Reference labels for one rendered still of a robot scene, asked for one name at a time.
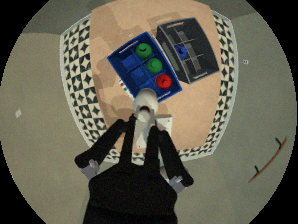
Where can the dark blue crate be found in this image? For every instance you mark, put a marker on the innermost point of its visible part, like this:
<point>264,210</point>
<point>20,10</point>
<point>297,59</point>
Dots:
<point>140,75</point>

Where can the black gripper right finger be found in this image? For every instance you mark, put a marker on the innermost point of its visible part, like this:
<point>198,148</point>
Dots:
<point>172,162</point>

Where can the dark grey divided crate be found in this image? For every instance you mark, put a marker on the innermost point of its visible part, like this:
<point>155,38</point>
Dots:
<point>192,36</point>

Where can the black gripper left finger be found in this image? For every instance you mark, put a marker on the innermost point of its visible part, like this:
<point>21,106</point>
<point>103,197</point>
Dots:
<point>88,162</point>

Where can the white bottle with grey label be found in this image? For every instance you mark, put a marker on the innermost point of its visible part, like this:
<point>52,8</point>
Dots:
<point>147,98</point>

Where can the white paper pick list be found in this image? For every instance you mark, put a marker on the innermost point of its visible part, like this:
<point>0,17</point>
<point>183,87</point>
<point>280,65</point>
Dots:
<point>126,89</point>

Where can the red bottle with pink label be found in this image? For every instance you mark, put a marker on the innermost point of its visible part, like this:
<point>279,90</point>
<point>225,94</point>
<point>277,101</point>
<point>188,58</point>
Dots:
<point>165,78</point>

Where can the green bottle with pale green label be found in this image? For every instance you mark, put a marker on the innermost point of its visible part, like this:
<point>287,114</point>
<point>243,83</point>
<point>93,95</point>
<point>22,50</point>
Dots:
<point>155,63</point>
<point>143,51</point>

